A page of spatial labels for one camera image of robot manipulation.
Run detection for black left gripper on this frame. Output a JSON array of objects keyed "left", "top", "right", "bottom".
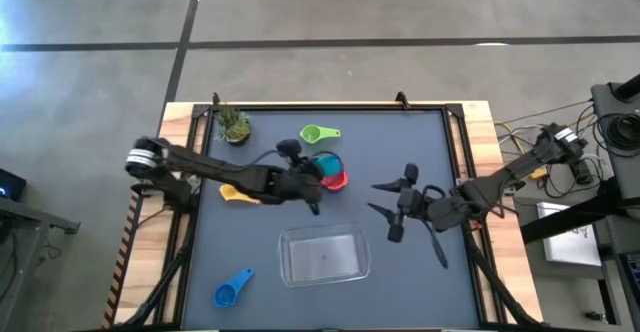
[{"left": 264, "top": 138, "right": 326, "bottom": 218}]

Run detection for small potted plant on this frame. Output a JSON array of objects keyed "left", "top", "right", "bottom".
[{"left": 213, "top": 101, "right": 253, "bottom": 147}]

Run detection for white box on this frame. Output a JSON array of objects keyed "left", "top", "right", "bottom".
[{"left": 536, "top": 200, "right": 603, "bottom": 268}]

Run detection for blue measuring cup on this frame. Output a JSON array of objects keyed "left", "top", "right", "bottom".
[{"left": 213, "top": 267, "right": 256, "bottom": 309}]

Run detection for coiled black cables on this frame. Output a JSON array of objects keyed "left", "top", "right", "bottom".
[{"left": 596, "top": 113, "right": 640, "bottom": 152}]

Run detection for clear plastic basket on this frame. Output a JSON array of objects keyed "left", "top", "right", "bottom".
[{"left": 277, "top": 222, "right": 373, "bottom": 289}]

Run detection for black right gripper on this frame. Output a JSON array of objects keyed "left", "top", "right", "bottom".
[{"left": 367, "top": 162, "right": 452, "bottom": 245}]

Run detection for grey metal stand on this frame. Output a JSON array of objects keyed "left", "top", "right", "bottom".
[{"left": 0, "top": 195, "right": 82, "bottom": 332}]

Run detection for black table frame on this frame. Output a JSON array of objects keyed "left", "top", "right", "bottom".
[{"left": 177, "top": 101, "right": 496, "bottom": 331}]

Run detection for yellow measuring cup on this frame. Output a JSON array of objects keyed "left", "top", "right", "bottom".
[{"left": 218, "top": 183, "right": 262, "bottom": 206}]

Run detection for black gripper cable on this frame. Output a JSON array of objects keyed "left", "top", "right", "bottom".
[{"left": 421, "top": 218, "right": 450, "bottom": 270}]

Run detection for teal measuring cup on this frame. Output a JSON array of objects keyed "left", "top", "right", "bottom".
[{"left": 314, "top": 153, "right": 346, "bottom": 177}]

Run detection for black device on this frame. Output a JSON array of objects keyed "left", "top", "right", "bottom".
[{"left": 0, "top": 167, "right": 28, "bottom": 204}]

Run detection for black support strut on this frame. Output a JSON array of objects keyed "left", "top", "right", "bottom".
[
  {"left": 118, "top": 221, "right": 197, "bottom": 329},
  {"left": 462, "top": 221, "right": 544, "bottom": 329}
]

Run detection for green measuring cup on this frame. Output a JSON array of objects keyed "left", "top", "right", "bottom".
[{"left": 299, "top": 123, "right": 343, "bottom": 146}]

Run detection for black equipment cart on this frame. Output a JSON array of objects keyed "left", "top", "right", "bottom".
[{"left": 589, "top": 73, "right": 640, "bottom": 208}]

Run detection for red measuring cup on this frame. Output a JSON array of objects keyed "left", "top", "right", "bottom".
[{"left": 321, "top": 170, "right": 350, "bottom": 193}]

